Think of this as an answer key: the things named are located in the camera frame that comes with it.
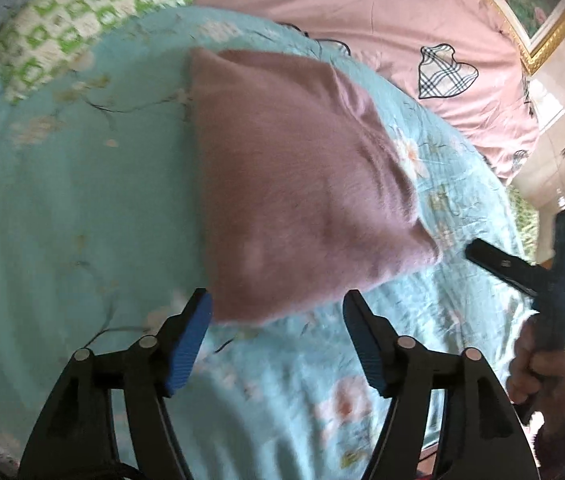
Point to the mauve knitted sweater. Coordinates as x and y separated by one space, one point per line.
303 194

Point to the green white checkered pillow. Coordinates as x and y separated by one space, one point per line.
45 37

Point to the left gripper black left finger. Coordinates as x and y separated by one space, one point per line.
74 436

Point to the pink quilt with plaid hearts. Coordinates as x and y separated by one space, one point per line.
455 57

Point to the person's right hand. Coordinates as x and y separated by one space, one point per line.
540 374

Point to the gold framed floral picture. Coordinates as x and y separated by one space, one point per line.
536 27

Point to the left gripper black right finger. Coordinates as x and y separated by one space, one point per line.
480 436

